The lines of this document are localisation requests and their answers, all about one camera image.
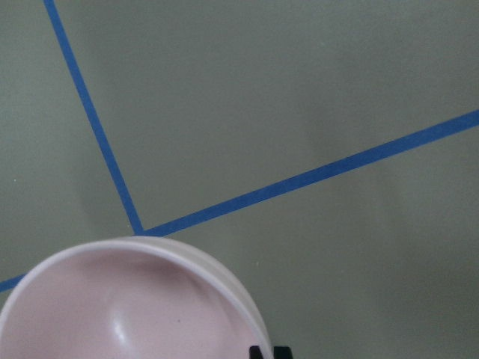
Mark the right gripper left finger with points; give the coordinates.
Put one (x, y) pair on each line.
(255, 352)

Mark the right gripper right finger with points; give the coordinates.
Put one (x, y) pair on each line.
(282, 352)

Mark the pink bowl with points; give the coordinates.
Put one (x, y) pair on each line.
(133, 297)

